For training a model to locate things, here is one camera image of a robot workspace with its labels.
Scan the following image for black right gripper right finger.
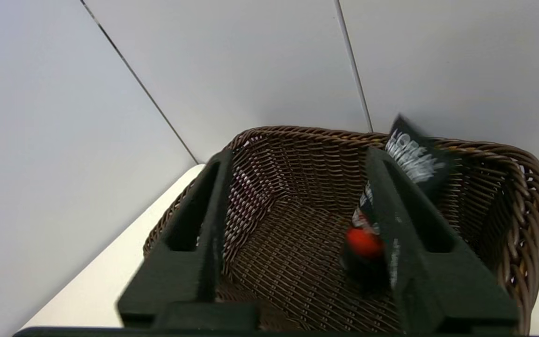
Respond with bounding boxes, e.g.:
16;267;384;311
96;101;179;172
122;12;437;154
365;146;519;333

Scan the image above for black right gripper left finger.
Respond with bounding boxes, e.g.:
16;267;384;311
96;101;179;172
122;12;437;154
117;149;235;328

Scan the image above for black cosmetic tube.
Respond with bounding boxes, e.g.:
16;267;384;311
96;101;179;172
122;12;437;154
342;115;457;295

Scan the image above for dark brown wicker basket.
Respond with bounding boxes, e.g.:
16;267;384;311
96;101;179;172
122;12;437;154
143;125;539;335

